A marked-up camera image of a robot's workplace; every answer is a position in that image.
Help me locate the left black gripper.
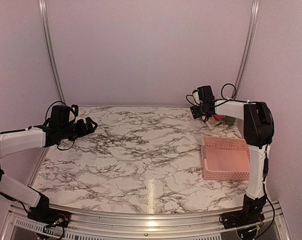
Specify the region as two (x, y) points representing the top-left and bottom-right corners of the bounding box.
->
(59, 116), (97, 141)

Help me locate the clear zip top bag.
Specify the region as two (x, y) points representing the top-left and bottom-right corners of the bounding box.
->
(206, 115), (237, 129)

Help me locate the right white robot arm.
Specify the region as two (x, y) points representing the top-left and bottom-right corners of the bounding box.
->
(190, 85), (275, 200)

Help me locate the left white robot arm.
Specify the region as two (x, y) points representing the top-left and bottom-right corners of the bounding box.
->
(0, 102), (98, 223)

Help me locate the pink plastic basket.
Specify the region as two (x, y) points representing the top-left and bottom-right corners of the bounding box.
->
(201, 136), (250, 181)

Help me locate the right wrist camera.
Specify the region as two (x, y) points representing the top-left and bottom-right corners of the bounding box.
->
(192, 89), (200, 105)

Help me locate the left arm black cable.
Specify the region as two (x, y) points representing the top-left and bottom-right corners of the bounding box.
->
(44, 100), (78, 151)

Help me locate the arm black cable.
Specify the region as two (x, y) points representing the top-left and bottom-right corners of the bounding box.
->
(220, 83), (238, 101)
(44, 100), (78, 151)

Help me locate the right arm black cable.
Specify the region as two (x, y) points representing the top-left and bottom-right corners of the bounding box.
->
(220, 83), (238, 101)

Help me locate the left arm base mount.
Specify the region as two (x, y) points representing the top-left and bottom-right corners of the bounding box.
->
(27, 208), (71, 228)

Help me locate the front aluminium rail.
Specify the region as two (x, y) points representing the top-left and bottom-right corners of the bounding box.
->
(5, 199), (285, 240)

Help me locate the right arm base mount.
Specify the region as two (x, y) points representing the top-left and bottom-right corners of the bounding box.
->
(219, 194), (267, 229)

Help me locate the right aluminium frame post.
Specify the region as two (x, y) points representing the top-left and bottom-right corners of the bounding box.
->
(235, 0), (260, 91)

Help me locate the aluminium frame post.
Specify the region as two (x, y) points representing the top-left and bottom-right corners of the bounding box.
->
(38, 0), (65, 102)
(235, 0), (260, 91)

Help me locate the left aluminium frame post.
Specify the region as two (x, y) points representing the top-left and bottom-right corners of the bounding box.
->
(38, 0), (65, 102)

